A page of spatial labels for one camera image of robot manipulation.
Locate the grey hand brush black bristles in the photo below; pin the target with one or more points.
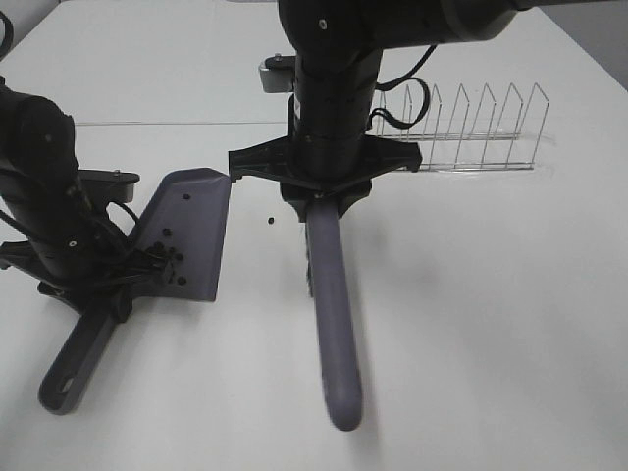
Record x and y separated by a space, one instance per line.
337 349

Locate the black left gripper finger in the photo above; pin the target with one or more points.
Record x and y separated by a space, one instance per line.
121 303

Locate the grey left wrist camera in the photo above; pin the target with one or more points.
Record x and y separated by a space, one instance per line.
104 187

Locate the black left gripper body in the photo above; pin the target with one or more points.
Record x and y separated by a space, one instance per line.
74 278

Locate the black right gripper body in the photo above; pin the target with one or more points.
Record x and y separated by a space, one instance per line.
323 167

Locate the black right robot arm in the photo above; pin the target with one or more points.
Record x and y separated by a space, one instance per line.
339 47

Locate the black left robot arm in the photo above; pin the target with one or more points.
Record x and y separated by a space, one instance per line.
71 246

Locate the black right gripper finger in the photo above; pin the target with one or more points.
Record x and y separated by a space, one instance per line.
297 197

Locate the metal wire rack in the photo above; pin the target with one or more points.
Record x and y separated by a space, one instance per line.
470 131

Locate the grey plastic dustpan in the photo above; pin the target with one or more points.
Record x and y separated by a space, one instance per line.
206 193

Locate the pile of coffee beans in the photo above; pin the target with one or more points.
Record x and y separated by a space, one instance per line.
163 238

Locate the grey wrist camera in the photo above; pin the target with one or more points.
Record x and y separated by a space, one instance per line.
277 73
104 187

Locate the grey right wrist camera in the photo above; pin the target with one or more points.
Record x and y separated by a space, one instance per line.
277 73

